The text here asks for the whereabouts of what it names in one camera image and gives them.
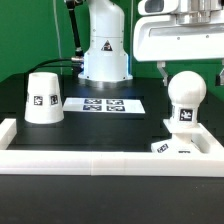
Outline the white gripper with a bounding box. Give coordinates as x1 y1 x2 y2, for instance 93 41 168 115
133 0 224 86

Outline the white lamp bulb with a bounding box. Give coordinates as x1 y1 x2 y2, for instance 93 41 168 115
168 71 206 128

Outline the white lamp base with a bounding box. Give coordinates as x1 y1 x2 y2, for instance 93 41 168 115
151 119 201 154

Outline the white lamp shade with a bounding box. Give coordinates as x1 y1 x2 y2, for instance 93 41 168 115
25 72 64 124

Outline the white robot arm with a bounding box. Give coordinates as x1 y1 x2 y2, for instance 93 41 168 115
79 0 224 83

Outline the white marker sheet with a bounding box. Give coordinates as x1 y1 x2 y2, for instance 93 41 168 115
63 98 145 114

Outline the white U-shaped frame fence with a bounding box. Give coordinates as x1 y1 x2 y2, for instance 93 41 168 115
0 119 224 177

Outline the black cable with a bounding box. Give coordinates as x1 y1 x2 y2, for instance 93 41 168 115
29 57 84 75

